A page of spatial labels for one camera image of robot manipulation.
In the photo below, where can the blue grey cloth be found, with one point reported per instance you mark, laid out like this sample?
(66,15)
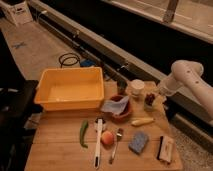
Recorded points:
(115,105)

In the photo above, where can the green pepper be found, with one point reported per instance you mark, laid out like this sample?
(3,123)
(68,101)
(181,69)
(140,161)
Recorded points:
(82,132)

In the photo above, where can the dark metal cup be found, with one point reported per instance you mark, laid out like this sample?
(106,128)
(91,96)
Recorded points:
(121,87)

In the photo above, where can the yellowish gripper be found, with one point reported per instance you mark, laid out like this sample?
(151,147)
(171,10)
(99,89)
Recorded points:
(158,97)

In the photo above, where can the blue sponge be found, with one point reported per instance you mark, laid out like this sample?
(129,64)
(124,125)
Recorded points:
(138,142)

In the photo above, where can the small green cup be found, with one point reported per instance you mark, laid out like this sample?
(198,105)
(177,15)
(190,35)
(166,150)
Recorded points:
(148,107)

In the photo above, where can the metal fork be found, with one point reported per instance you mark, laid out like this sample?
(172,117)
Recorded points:
(119,135)

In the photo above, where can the brown clay bowl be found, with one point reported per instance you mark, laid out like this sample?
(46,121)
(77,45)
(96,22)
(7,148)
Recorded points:
(125,114)

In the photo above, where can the yellow plastic tub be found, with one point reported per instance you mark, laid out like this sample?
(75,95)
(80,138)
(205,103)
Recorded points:
(70,88)

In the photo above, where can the white plastic cup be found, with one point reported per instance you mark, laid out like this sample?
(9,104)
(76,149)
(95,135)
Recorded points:
(136,87)

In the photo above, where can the orange peach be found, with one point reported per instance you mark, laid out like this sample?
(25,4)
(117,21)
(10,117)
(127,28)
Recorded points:
(107,138)

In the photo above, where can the dark purple grape bunch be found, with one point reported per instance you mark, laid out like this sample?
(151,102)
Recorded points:
(149,99)

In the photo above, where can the white cardboard box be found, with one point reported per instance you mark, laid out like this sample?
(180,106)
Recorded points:
(18,14)

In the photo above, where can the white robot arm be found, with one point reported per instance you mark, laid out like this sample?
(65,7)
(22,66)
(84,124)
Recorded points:
(188,73)

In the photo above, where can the yellow banana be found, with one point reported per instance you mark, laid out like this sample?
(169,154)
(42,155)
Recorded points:
(142,121)

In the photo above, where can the black chair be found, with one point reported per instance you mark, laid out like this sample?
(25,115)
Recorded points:
(16,107)

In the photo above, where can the blue object on floor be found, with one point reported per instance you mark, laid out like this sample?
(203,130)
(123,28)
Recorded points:
(87,63)

